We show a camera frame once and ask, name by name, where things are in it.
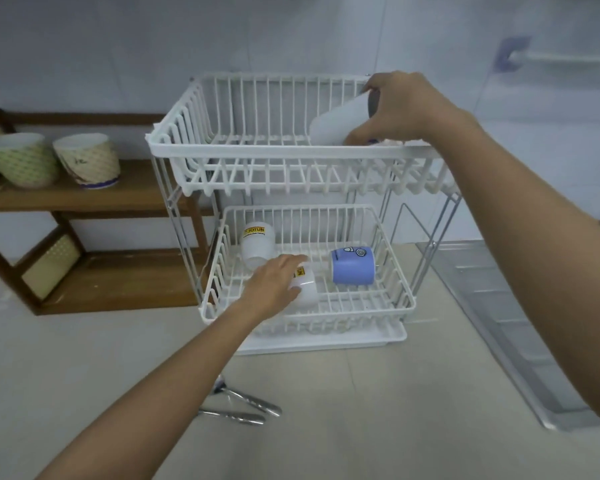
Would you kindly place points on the person's right hand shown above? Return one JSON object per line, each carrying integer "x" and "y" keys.
{"x": 410, "y": 109}

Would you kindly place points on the person's left hand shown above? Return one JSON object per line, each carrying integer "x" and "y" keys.
{"x": 270, "y": 287}

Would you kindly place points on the person's right thumb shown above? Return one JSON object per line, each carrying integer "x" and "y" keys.
{"x": 362, "y": 136}

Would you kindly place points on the person's left thumb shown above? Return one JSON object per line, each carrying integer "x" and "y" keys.
{"x": 294, "y": 292}

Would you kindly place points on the white cup with yellow label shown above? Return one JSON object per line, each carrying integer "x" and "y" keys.
{"x": 306, "y": 289}
{"x": 257, "y": 244}

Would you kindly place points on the plain white plastic cup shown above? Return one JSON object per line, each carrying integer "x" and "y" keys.
{"x": 339, "y": 122}

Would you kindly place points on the person's left forearm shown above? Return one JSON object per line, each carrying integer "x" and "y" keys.
{"x": 175, "y": 384}

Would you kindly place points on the person's right forearm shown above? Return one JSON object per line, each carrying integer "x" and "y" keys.
{"x": 530, "y": 214}

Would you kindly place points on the white drip tray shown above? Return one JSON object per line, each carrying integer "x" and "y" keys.
{"x": 330, "y": 342}

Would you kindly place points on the blue cup with white print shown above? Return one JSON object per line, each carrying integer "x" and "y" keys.
{"x": 352, "y": 265}

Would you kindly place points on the white two-tier dish rack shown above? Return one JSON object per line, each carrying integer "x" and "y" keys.
{"x": 290, "y": 164}

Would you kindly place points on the metal spoon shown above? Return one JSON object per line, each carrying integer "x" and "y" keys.
{"x": 235, "y": 416}
{"x": 247, "y": 397}

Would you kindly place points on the brown wooden shelf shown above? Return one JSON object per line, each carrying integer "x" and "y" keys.
{"x": 105, "y": 194}

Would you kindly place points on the steel sink drainboard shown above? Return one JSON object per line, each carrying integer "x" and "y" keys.
{"x": 510, "y": 324}

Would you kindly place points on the white bar with purple mount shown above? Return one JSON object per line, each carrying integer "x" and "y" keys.
{"x": 540, "y": 55}

